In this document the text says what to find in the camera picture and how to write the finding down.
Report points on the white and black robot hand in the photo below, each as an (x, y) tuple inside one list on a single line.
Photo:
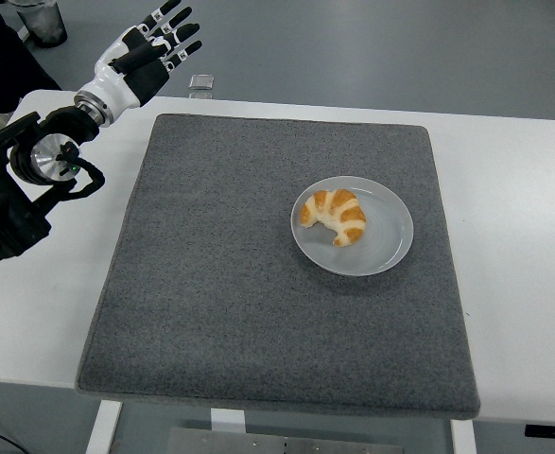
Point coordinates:
[(116, 80)]

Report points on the golden croissant bread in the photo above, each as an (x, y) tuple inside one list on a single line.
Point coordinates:
[(338, 213)]

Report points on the round grey plate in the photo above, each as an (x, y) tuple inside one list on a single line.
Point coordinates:
[(386, 236)]

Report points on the grey metal plate with screws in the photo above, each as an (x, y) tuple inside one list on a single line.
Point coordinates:
[(282, 442)]

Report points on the small metal floor socket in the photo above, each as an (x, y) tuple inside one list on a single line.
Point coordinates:
[(202, 82)]

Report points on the dark waste bin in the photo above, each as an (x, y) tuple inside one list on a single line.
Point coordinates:
[(43, 23)]

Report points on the person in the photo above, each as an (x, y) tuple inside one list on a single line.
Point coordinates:
[(3, 61)]

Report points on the grey felt mat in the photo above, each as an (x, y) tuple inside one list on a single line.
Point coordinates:
[(220, 307)]

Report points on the white table leg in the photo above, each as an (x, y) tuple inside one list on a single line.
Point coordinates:
[(463, 437), (104, 425), (227, 418)]

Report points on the black table control panel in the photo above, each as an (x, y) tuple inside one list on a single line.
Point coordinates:
[(551, 431)]

